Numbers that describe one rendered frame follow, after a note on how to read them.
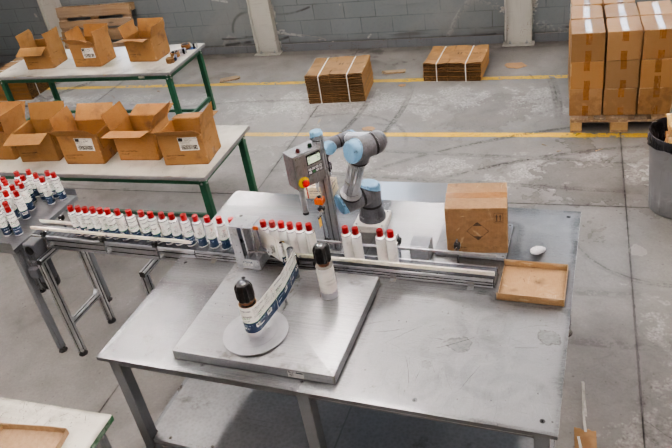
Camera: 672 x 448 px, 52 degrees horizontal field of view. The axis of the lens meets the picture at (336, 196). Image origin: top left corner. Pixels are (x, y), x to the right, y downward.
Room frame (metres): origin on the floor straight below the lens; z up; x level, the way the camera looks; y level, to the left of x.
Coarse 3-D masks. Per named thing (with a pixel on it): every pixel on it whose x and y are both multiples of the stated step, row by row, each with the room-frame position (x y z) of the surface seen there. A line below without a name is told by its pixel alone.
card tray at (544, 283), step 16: (512, 272) 2.62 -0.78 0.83; (528, 272) 2.60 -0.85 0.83; (544, 272) 2.57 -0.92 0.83; (560, 272) 2.55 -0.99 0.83; (512, 288) 2.50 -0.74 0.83; (528, 288) 2.48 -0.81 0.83; (544, 288) 2.46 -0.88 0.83; (560, 288) 2.44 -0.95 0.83; (544, 304) 2.36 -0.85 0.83; (560, 304) 2.33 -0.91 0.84
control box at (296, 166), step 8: (304, 144) 3.09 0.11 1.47; (288, 152) 3.03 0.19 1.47; (304, 152) 3.00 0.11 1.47; (312, 152) 3.02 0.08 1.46; (320, 152) 3.04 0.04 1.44; (288, 160) 3.00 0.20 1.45; (296, 160) 2.97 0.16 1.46; (304, 160) 2.99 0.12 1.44; (320, 160) 3.03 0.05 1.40; (288, 168) 3.02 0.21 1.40; (296, 168) 2.96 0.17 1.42; (304, 168) 2.99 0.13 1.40; (288, 176) 3.03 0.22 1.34; (296, 176) 2.97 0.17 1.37; (304, 176) 2.98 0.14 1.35; (312, 176) 3.00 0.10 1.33; (320, 176) 3.03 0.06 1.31; (296, 184) 2.97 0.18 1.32; (312, 184) 3.00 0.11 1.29
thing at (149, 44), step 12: (132, 24) 7.30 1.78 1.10; (144, 24) 7.30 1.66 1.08; (156, 24) 7.03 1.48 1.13; (132, 36) 7.23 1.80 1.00; (144, 36) 7.30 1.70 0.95; (156, 36) 7.04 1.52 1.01; (132, 48) 7.05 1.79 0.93; (144, 48) 6.99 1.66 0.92; (156, 48) 6.99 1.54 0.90; (168, 48) 7.16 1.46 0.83; (132, 60) 7.08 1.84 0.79; (144, 60) 7.01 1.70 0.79; (156, 60) 6.95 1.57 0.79
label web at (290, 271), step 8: (256, 232) 3.06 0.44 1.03; (264, 232) 3.00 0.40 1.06; (256, 240) 3.04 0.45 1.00; (264, 240) 3.02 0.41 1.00; (272, 240) 2.96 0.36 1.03; (280, 248) 2.87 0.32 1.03; (280, 256) 2.92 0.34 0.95; (288, 264) 2.72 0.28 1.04; (296, 264) 2.80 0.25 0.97; (288, 272) 2.70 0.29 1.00; (296, 272) 2.78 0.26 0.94; (280, 280) 2.61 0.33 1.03; (288, 280) 2.68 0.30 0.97; (288, 288) 2.66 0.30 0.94
